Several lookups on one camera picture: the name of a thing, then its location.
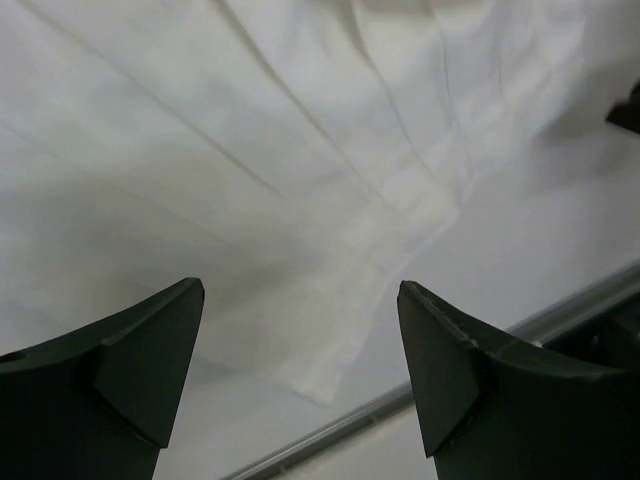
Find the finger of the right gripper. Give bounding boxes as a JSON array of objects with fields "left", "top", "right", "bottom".
[{"left": 606, "top": 81, "right": 640, "bottom": 135}]

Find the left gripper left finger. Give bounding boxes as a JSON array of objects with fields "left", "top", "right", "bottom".
[{"left": 1, "top": 278, "right": 204, "bottom": 479}]

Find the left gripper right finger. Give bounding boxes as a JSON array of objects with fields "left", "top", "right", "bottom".
[{"left": 396, "top": 279, "right": 640, "bottom": 480}]

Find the white pleated skirt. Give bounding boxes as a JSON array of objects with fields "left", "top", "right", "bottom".
[{"left": 1, "top": 1, "right": 639, "bottom": 403}]

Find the aluminium front rail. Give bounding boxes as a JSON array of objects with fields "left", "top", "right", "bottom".
[{"left": 219, "top": 262, "right": 640, "bottom": 480}]

